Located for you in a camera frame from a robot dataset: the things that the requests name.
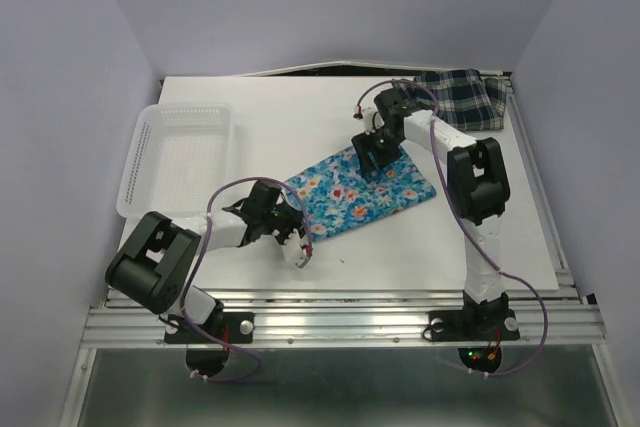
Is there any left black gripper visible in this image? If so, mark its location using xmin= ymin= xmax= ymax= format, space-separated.
xmin=261 ymin=200 xmax=305 ymax=249

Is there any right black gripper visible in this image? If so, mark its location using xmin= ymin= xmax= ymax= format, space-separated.
xmin=350 ymin=125 xmax=402 ymax=177

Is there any blue floral skirt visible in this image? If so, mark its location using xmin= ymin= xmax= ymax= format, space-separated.
xmin=286 ymin=147 xmax=436 ymax=241

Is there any navy plaid skirt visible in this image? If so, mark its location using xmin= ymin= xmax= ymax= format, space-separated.
xmin=393 ymin=69 xmax=508 ymax=132

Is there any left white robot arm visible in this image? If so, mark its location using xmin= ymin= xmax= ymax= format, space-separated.
xmin=105 ymin=177 xmax=313 ymax=341

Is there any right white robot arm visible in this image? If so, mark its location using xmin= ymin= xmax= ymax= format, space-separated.
xmin=352 ymin=90 xmax=520 ymax=342

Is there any white plastic basket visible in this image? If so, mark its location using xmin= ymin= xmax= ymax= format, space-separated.
xmin=116 ymin=102 xmax=235 ymax=219

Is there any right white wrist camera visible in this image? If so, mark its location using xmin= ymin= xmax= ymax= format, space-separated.
xmin=353 ymin=105 xmax=384 ymax=135

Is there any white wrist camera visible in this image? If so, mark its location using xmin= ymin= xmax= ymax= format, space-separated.
xmin=353 ymin=105 xmax=384 ymax=135
xmin=281 ymin=229 xmax=312 ymax=269

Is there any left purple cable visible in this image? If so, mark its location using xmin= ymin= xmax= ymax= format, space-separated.
xmin=178 ymin=177 xmax=315 ymax=382

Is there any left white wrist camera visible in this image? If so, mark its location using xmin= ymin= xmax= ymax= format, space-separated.
xmin=281 ymin=229 xmax=312 ymax=269

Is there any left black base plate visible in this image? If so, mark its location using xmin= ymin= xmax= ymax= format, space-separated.
xmin=163 ymin=311 xmax=254 ymax=345

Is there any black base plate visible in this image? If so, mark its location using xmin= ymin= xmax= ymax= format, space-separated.
xmin=422 ymin=309 xmax=521 ymax=343
xmin=163 ymin=311 xmax=254 ymax=345

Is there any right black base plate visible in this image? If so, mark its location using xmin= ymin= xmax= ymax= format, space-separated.
xmin=422 ymin=309 xmax=521 ymax=343

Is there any aluminium mounting rail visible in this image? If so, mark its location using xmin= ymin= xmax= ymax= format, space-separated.
xmin=81 ymin=288 xmax=606 ymax=349

